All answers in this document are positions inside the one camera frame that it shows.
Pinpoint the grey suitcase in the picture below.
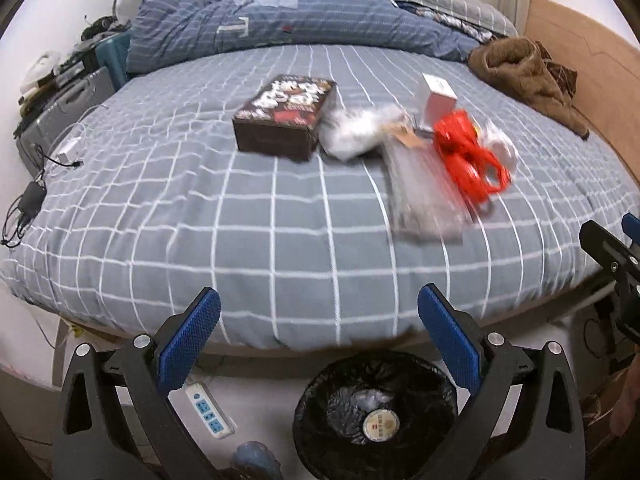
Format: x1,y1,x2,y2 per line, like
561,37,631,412
15,66,118,171

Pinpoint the black power adapter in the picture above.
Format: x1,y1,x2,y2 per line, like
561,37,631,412
2,180,48,248

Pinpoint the round printed lid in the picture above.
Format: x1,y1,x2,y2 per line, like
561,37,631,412
362,407,401,446

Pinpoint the brown fleece garment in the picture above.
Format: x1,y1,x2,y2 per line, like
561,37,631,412
467,36,591,141

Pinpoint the white charger with cable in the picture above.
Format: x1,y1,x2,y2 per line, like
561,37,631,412
56,140,85,168

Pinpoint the blue slipper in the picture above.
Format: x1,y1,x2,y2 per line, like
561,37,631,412
232,441,283,480

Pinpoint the red plastic bag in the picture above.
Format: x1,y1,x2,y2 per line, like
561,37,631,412
432,109,512,205

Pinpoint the wooden wall panel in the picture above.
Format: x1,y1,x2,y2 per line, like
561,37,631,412
520,0,640,186

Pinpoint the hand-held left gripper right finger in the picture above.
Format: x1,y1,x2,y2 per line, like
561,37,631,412
417,283,587,480

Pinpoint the teal plastic box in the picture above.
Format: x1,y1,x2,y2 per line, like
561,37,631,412
95,30,133,88

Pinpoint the dark printed box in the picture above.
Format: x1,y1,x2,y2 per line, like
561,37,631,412
232,75,337,162

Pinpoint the trash bin with black bag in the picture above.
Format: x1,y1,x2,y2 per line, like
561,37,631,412
292,352,458,480

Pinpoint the clear bubble wrap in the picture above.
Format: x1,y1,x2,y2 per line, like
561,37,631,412
385,130,473,241

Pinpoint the grey checked pillow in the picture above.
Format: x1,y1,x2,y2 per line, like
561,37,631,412
387,0,518,41

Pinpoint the white crumpled plastic bag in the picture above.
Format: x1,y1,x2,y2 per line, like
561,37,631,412
320,105,401,161

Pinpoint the white cardboard box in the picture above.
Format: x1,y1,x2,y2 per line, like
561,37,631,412
419,73,458,131

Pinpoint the grey checked bed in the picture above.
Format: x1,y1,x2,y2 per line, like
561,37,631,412
0,42,640,351

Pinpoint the brown paper tag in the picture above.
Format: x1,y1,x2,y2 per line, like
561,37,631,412
385,120,431,150

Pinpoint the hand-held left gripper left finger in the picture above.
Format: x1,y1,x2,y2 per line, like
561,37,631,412
50,287,223,480

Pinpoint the blue striped duvet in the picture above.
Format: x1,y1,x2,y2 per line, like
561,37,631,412
125,0,481,76

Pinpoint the yellow and white snack wrapper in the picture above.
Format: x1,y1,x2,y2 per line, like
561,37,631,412
475,119,518,171

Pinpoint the white power strip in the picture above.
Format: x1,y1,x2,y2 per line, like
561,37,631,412
185,381,235,438

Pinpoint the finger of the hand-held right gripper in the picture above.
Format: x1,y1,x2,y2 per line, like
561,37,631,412
621,213,640,248
579,220,640,286

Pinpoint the white plastic device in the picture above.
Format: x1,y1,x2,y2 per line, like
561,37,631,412
22,50,63,93

